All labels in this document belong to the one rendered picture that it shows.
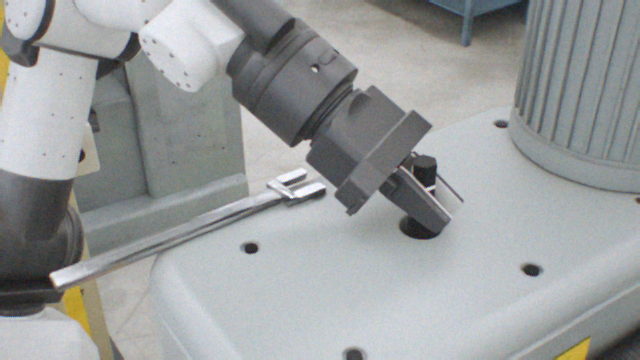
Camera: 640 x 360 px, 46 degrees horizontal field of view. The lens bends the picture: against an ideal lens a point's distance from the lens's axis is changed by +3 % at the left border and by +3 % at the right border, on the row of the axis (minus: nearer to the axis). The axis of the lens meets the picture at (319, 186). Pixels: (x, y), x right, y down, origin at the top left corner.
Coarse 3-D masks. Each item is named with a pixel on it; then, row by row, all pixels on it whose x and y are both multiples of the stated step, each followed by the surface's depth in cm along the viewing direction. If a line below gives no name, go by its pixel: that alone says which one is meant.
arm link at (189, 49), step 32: (192, 0) 59; (224, 0) 56; (256, 0) 56; (160, 32) 58; (192, 32) 58; (224, 32) 59; (256, 32) 56; (288, 32) 59; (160, 64) 62; (192, 64) 58; (224, 64) 61; (256, 64) 58; (256, 96) 59
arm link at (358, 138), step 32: (288, 64) 58; (320, 64) 58; (352, 64) 61; (288, 96) 58; (320, 96) 58; (352, 96) 59; (384, 96) 62; (288, 128) 59; (320, 128) 59; (352, 128) 58; (384, 128) 60; (416, 128) 61; (320, 160) 59; (352, 160) 58; (384, 160) 57; (352, 192) 57
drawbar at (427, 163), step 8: (416, 160) 60; (424, 160) 59; (432, 160) 59; (416, 168) 59; (424, 168) 59; (432, 168) 59; (416, 176) 59; (424, 176) 59; (432, 176) 59; (424, 184) 59; (432, 184) 60; (432, 192) 60; (408, 216) 63; (408, 224) 63; (416, 224) 62; (408, 232) 63; (416, 232) 62; (424, 232) 62
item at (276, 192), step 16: (288, 176) 68; (304, 176) 69; (272, 192) 66; (288, 192) 66; (304, 192) 66; (320, 192) 67; (224, 208) 64; (240, 208) 64; (256, 208) 65; (192, 224) 62; (208, 224) 62; (224, 224) 63; (144, 240) 61; (160, 240) 61; (176, 240) 61; (96, 256) 59; (112, 256) 59; (128, 256) 59; (144, 256) 60; (64, 272) 58; (80, 272) 58; (96, 272) 58; (64, 288) 57
